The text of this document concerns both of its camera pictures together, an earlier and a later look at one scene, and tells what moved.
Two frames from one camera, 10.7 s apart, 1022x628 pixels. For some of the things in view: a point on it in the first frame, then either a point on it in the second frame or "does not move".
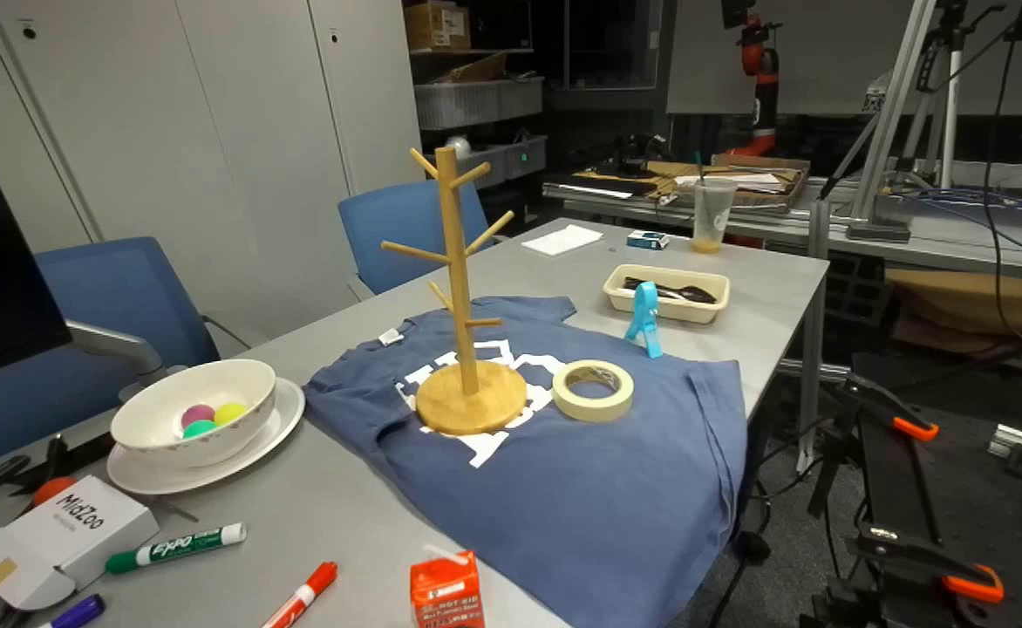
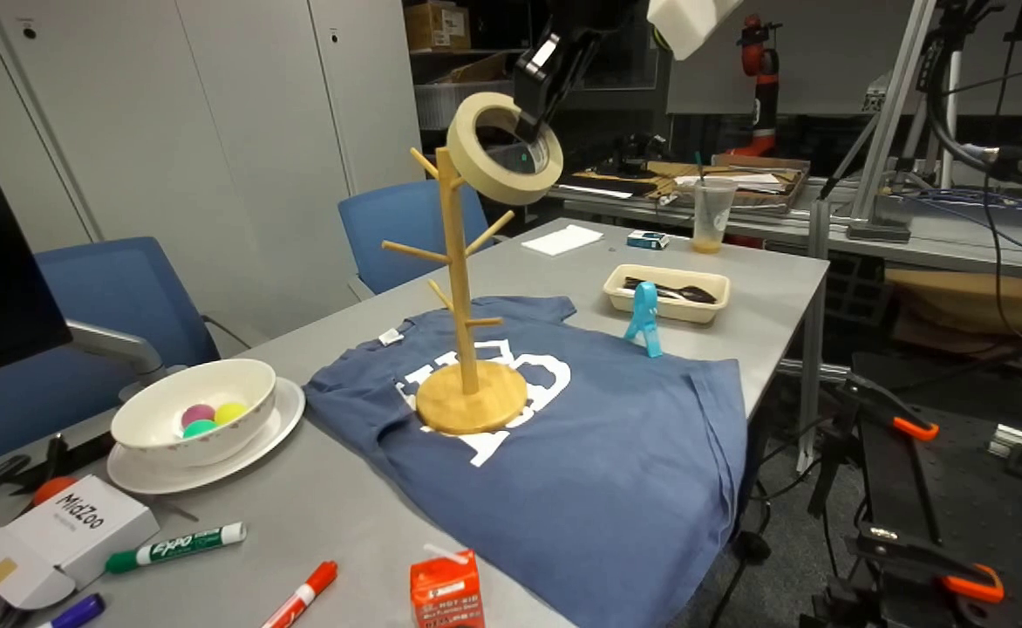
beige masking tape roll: (593, 388) → (486, 179)
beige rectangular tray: (682, 293) does not move
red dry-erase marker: (304, 593) does not move
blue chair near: (121, 283) does not move
